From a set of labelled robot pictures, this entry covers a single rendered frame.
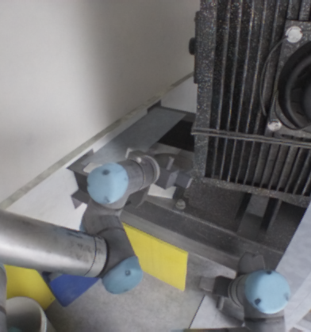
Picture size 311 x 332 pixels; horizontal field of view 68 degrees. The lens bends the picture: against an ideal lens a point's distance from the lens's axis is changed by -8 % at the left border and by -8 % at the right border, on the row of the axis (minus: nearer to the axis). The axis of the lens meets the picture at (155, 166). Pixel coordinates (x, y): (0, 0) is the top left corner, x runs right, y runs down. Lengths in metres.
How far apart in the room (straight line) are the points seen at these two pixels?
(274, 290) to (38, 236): 0.39
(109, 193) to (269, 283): 0.33
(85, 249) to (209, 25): 0.57
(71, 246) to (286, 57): 0.61
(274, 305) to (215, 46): 0.60
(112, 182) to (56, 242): 0.15
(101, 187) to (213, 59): 0.43
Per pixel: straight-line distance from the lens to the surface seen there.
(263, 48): 0.70
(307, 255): 0.86
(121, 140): 1.54
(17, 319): 1.54
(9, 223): 0.37
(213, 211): 1.05
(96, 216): 0.53
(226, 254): 1.25
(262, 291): 0.49
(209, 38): 0.68
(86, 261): 0.42
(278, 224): 1.09
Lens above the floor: 1.45
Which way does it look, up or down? 37 degrees down
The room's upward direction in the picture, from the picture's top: 3 degrees counter-clockwise
